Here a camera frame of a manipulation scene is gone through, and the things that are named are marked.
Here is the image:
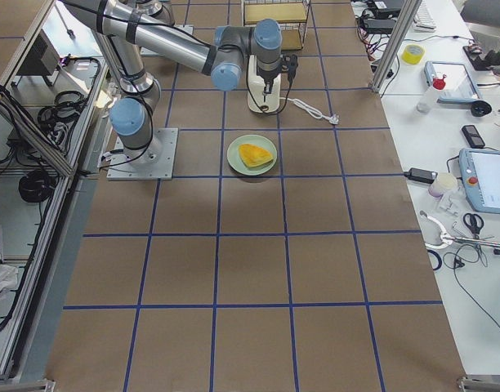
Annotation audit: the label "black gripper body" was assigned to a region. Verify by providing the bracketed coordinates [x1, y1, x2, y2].
[257, 69, 281, 90]

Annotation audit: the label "white two-slot toaster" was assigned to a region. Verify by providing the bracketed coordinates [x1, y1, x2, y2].
[247, 55, 281, 114]

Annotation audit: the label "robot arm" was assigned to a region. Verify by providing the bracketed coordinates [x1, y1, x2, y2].
[65, 1, 283, 167]

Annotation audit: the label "grid-cloth wooden storage box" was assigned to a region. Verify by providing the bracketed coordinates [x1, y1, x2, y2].
[240, 0, 312, 53]

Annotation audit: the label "triangular golden bread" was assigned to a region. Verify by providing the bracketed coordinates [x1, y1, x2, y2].
[238, 143, 274, 168]

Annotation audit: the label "light green plate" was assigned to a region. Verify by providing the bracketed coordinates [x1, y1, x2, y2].
[226, 135, 277, 176]

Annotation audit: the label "yellow tape roll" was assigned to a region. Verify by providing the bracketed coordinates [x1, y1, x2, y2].
[400, 44, 425, 65]

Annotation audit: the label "red-capped squeeze bottle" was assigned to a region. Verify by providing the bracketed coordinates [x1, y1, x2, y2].
[416, 75, 446, 114]

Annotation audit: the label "black power adapter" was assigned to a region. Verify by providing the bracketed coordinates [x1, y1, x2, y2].
[404, 167, 437, 184]

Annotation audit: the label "blue teach pendant far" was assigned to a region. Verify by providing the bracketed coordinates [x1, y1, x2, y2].
[424, 61, 482, 104]

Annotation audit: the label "blue teach pendant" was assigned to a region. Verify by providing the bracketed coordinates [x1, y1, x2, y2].
[424, 61, 482, 104]
[458, 149, 500, 214]

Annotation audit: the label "blue teach pendant near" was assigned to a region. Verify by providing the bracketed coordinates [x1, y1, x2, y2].
[458, 149, 500, 214]

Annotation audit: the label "black scissors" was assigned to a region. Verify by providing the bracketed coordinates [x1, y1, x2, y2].
[462, 212, 484, 239]

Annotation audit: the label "white toaster power cord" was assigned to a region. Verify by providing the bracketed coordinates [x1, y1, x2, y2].
[279, 96, 342, 126]

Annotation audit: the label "aluminium frame post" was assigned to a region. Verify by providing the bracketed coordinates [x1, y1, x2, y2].
[369, 0, 422, 93]

